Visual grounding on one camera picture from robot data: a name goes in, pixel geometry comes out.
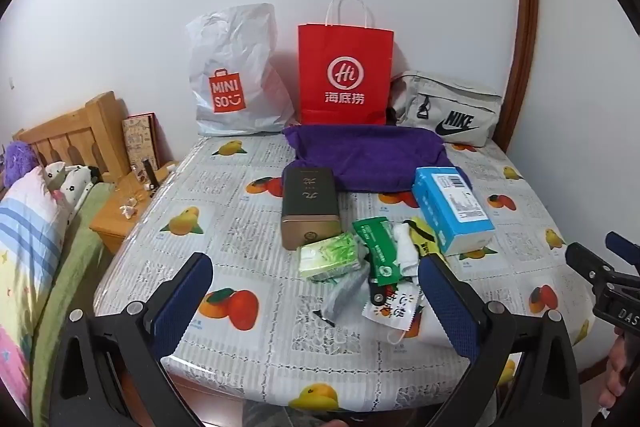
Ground grey sock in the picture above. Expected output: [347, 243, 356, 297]
[317, 268, 373, 324]

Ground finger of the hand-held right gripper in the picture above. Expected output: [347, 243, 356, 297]
[604, 231, 640, 278]
[565, 242, 617, 290]

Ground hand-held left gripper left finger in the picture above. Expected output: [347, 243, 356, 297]
[47, 252, 216, 427]

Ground brown wooden door frame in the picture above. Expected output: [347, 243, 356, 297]
[492, 0, 541, 152]

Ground green tissue pack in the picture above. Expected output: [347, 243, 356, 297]
[298, 232, 368, 282]

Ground white tissue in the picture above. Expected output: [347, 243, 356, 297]
[391, 223, 421, 280]

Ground purple towel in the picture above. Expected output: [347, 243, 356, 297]
[281, 123, 473, 195]

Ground purple plush toy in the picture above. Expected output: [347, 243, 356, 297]
[1, 139, 41, 190]

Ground patterned book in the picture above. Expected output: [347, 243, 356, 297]
[122, 111, 162, 171]

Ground red paper bag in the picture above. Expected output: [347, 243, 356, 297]
[297, 0, 395, 126]

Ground blue and white box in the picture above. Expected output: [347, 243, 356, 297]
[411, 166, 496, 257]

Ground small black clip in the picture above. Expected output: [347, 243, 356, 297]
[366, 257, 390, 306]

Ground yellow pouch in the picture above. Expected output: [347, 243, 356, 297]
[404, 217, 446, 260]

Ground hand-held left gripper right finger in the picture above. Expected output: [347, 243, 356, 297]
[417, 253, 584, 427]

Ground white plastic shopping bag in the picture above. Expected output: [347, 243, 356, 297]
[186, 3, 295, 138]

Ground wooden headboard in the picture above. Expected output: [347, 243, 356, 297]
[17, 91, 132, 184]

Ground wooden nightstand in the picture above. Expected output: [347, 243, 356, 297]
[89, 161, 180, 256]

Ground grey waist bag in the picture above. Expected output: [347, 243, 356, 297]
[387, 70, 503, 148]

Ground white face mask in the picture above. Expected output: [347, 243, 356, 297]
[386, 304, 453, 348]

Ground green blanket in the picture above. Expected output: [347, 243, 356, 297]
[27, 181, 117, 427]

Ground white snack packet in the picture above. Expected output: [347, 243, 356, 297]
[361, 283, 427, 324]

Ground striped pillow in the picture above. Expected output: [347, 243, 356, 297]
[0, 166, 73, 413]

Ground green wet wipe packet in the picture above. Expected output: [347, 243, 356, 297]
[352, 217, 403, 290]

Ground dark tin box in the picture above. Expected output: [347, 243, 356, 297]
[280, 166, 343, 252]

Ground spotted plush toy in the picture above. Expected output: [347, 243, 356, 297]
[42, 161, 101, 222]

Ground person's right hand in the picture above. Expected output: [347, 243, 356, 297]
[597, 341, 640, 414]

